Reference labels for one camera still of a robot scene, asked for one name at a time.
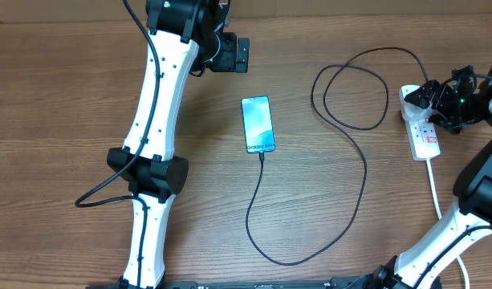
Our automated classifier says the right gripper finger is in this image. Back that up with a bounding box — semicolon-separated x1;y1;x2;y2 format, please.
429;113;462;134
404;80;440;109

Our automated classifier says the black charging cable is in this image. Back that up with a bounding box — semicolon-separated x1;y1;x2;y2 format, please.
244;47;431;267

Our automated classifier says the blue Galaxy smartphone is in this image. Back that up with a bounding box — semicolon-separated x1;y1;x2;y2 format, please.
241;96;276;153

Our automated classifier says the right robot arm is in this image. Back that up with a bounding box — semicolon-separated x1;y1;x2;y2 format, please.
348;65;492;288

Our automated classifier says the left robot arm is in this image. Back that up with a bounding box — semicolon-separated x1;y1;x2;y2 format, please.
107;1;250;288

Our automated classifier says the white charger plug adapter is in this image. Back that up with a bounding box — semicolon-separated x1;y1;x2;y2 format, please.
401;101;433;122

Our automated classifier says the white power strip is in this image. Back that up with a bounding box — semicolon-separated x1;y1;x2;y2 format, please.
399;85;441;161

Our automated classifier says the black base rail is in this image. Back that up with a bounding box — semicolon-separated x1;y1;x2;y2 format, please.
85;276;375;289

